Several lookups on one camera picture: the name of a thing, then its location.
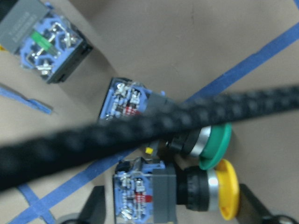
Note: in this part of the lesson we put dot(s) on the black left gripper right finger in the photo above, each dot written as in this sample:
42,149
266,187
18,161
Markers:
251,210

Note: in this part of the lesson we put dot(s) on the green button beside cylinder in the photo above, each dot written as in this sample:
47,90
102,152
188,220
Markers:
43,39

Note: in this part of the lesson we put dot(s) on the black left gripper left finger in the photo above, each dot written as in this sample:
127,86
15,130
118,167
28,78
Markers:
94,210

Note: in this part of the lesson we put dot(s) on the loose blue tape strip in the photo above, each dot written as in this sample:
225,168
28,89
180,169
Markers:
12,94

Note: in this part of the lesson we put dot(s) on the green push button switch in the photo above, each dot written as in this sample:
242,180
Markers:
209,144

